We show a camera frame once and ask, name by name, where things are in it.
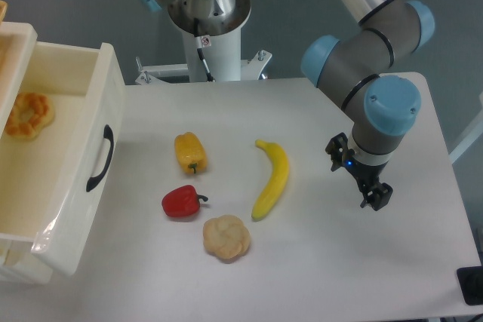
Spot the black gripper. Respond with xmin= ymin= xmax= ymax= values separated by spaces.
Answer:
xmin=325 ymin=133 xmax=393 ymax=211

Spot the white drawer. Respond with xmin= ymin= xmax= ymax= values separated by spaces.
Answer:
xmin=1 ymin=42 xmax=125 ymax=275

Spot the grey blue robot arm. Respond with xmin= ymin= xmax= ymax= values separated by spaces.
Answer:
xmin=142 ymin=0 xmax=435 ymax=210

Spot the white drawer cabinet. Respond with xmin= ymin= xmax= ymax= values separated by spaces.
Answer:
xmin=1 ymin=22 xmax=52 ymax=284

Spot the yellow banana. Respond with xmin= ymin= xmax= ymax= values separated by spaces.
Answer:
xmin=251 ymin=140 xmax=290 ymax=221

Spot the beige braided bread roll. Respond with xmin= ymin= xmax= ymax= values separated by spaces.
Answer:
xmin=203 ymin=214 xmax=251 ymax=261

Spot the black device at edge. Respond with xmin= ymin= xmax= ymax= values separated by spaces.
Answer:
xmin=457 ymin=265 xmax=483 ymax=305

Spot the yellow bell pepper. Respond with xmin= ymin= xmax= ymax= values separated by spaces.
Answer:
xmin=174 ymin=132 xmax=208 ymax=174

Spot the red bell pepper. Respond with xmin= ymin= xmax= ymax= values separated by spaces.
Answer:
xmin=161 ymin=185 xmax=208 ymax=218

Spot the white frame at right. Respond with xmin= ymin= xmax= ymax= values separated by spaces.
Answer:
xmin=449 ymin=93 xmax=482 ymax=164

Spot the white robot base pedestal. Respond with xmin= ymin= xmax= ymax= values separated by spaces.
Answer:
xmin=134 ymin=0 xmax=273 ymax=86

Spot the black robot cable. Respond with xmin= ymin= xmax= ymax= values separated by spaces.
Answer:
xmin=192 ymin=17 xmax=216 ymax=82

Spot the black top drawer handle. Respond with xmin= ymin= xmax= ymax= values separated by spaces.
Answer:
xmin=86 ymin=124 xmax=115 ymax=192

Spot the orange ring doughnut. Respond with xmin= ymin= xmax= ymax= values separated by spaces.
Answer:
xmin=5 ymin=92 xmax=55 ymax=140

